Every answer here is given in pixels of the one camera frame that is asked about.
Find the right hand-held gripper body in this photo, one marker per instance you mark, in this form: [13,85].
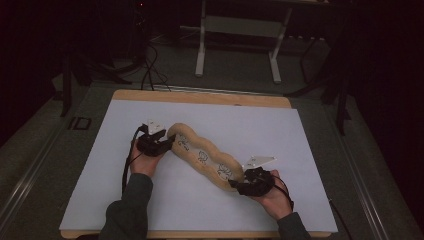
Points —
[258,185]

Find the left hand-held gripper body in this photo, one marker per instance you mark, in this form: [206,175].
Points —
[150,146]

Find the wavy wooden board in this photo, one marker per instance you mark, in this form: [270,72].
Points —
[203,156]

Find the person's left hand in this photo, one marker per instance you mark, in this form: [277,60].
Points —
[145,165]

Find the person's right hand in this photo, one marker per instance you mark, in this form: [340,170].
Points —
[275,200]

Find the white table mat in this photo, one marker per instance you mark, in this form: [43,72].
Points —
[233,126]

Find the black stand legs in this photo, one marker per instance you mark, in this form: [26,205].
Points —
[341,106]
[68,86]

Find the white metal stand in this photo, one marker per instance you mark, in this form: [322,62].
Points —
[238,26]

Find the aluminium floor rail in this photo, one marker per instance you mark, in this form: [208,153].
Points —
[30,173]
[360,173]

